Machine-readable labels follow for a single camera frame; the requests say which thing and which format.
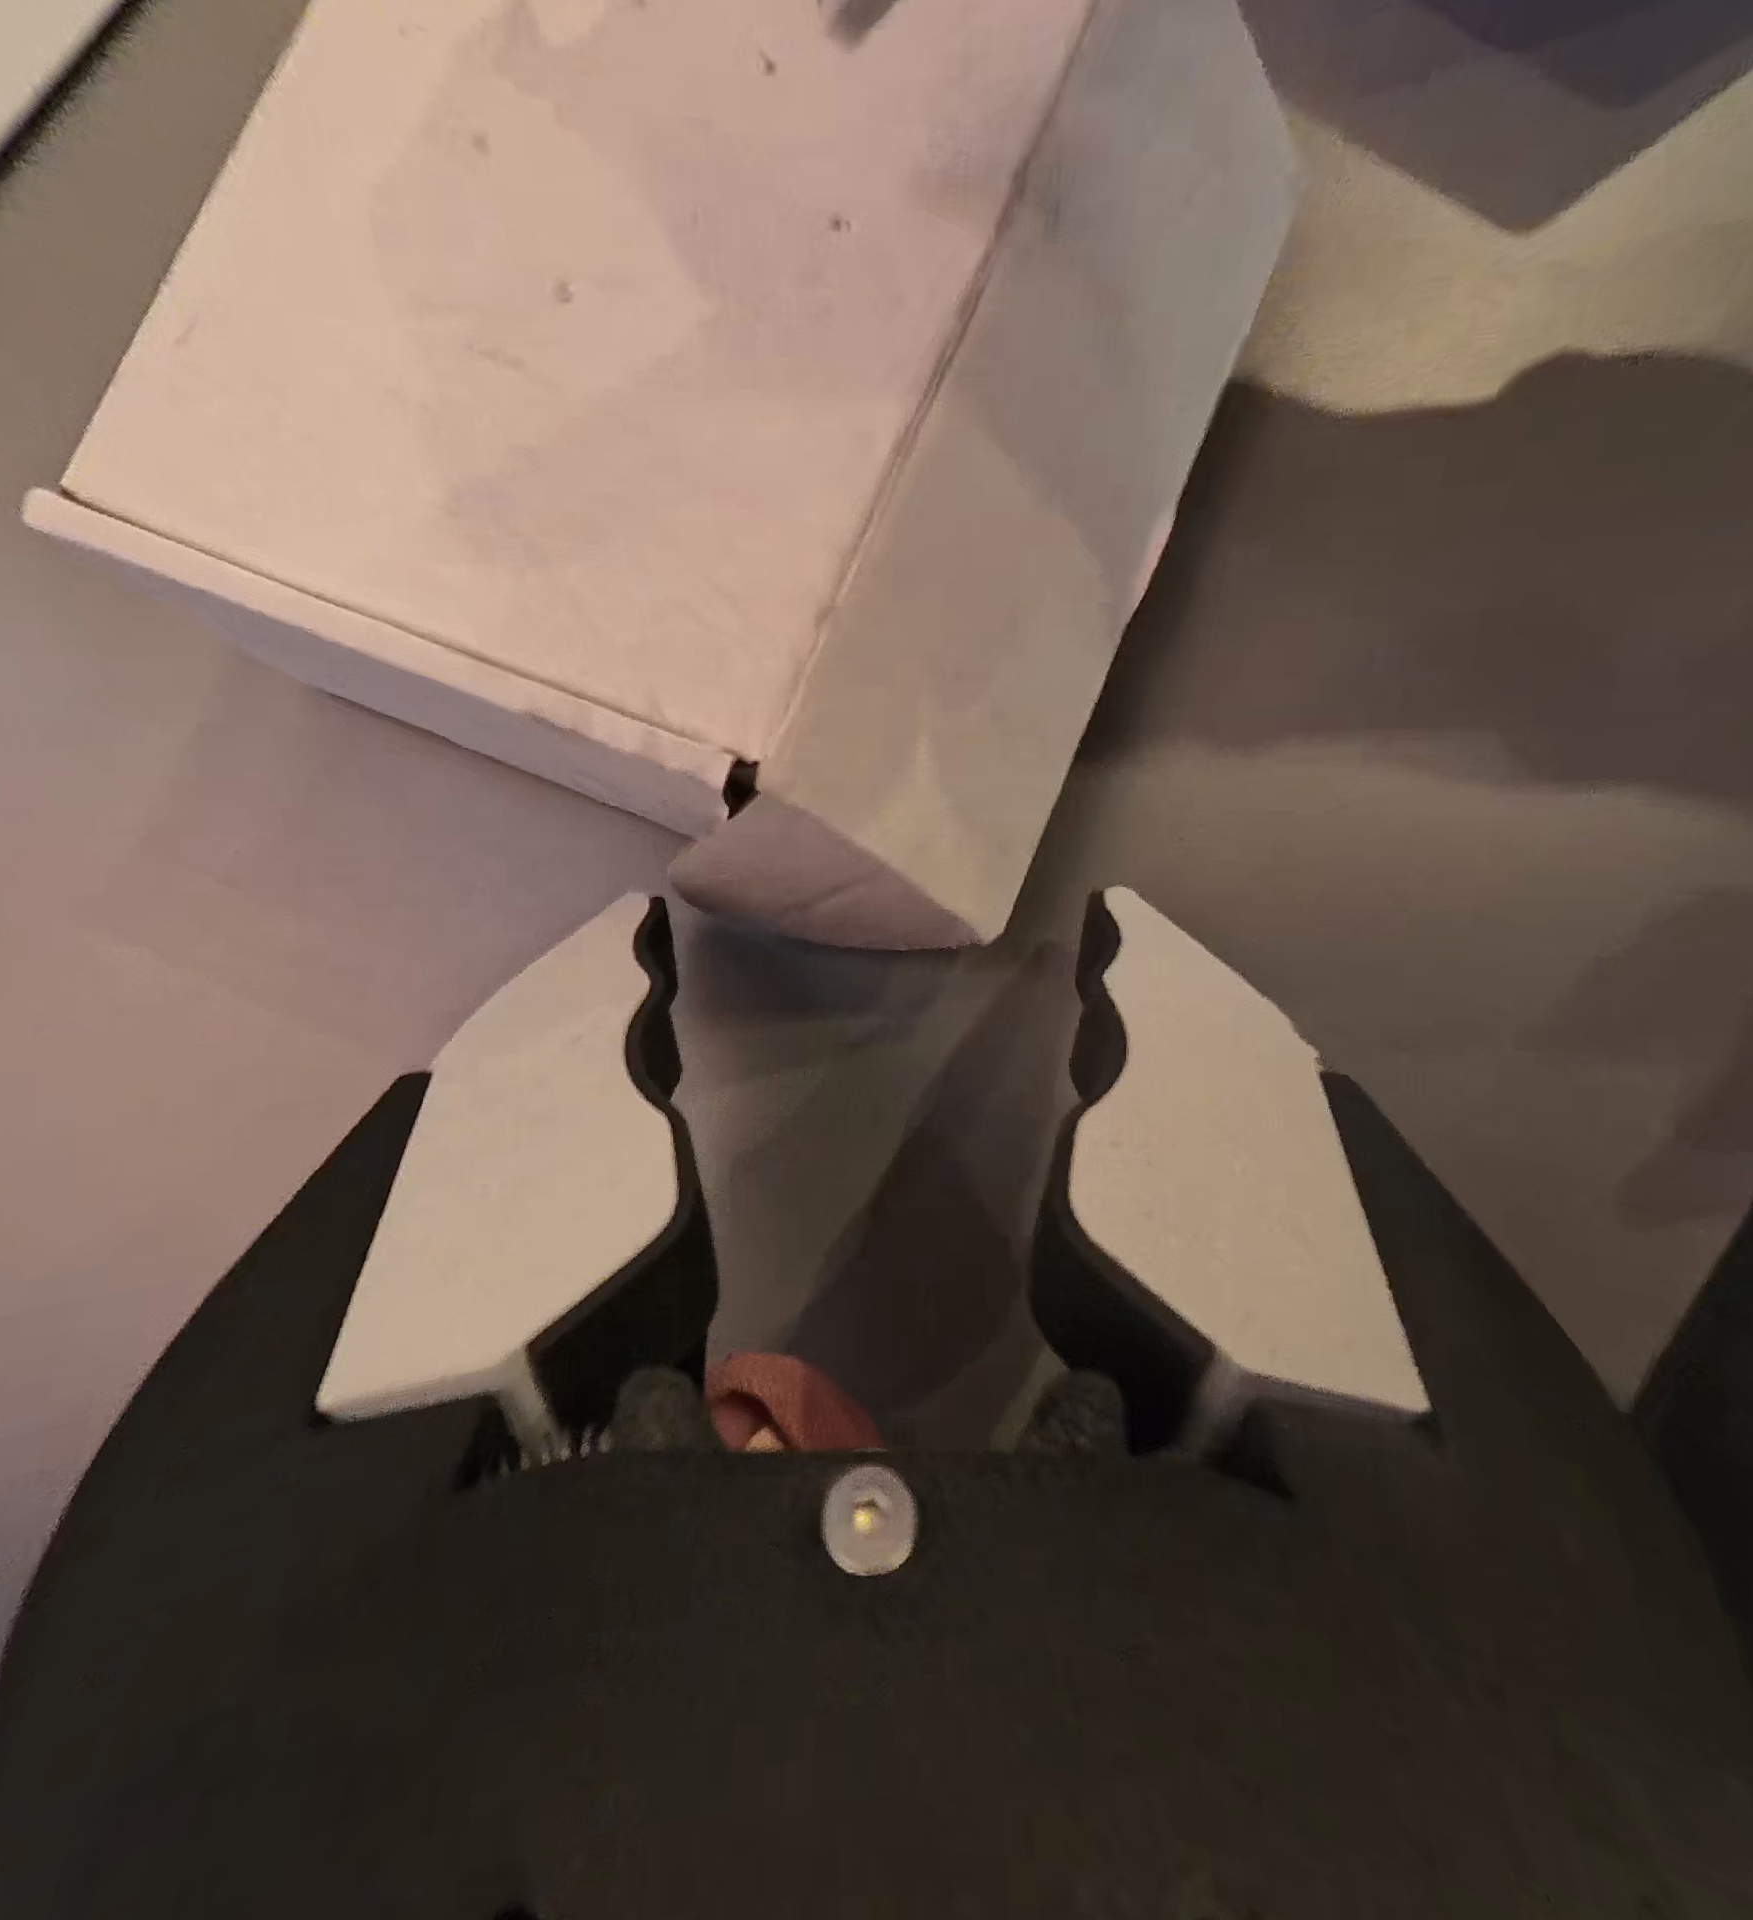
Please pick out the white cardboard box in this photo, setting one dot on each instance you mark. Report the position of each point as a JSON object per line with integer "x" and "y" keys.
{"x": 591, "y": 374}

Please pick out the person's left hand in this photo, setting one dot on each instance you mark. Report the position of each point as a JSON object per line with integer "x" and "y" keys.
{"x": 793, "y": 1412}

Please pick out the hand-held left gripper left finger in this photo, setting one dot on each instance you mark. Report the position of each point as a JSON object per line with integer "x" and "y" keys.
{"x": 518, "y": 1216}

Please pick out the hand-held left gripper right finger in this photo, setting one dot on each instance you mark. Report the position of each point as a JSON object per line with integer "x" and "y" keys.
{"x": 1252, "y": 1216}

